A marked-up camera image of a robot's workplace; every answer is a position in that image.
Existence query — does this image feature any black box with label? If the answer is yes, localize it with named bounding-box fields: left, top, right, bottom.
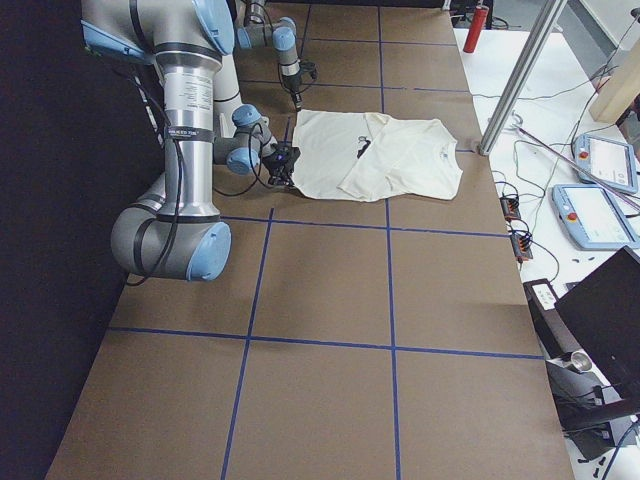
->
left=523, top=279, right=582, bottom=363

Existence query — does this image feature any lower orange connector block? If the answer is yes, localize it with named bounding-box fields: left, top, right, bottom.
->
left=510, top=231, right=533, bottom=264

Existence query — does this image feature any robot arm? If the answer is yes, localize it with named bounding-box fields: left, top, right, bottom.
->
left=81, top=1, right=314, bottom=281
left=236, top=1, right=303, bottom=111

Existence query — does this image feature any cream long-sleeve shirt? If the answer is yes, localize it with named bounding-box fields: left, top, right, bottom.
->
left=293, top=110, right=463, bottom=202

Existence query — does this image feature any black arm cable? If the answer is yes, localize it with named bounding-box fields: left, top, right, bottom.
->
left=124, top=69, right=281, bottom=287
left=284, top=59, right=319, bottom=96

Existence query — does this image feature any aluminium frame post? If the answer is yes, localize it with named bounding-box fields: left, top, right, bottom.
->
left=478, top=0, right=567, bottom=156

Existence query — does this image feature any black monitor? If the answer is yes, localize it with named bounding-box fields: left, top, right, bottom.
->
left=555, top=246, right=640, bottom=398

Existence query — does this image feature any lower teach pendant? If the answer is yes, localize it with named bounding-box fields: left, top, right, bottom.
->
left=551, top=184, right=639, bottom=250

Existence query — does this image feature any upper teach pendant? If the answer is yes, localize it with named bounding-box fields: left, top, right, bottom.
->
left=573, top=134, right=639, bottom=194

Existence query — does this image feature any steel cup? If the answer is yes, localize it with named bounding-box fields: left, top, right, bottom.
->
left=569, top=351, right=593, bottom=374

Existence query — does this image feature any wooden beam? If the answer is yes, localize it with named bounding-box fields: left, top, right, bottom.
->
left=589, top=41, right=640, bottom=123

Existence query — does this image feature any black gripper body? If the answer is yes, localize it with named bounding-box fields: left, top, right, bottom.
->
left=279, top=62, right=303, bottom=98
left=263, top=144, right=300, bottom=180

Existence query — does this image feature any red cylinder bottle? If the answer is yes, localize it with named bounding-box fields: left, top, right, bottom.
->
left=463, top=5, right=490, bottom=54

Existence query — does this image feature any teach pendant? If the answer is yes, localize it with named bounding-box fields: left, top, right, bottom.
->
left=551, top=184, right=639, bottom=250
left=573, top=134, right=639, bottom=194

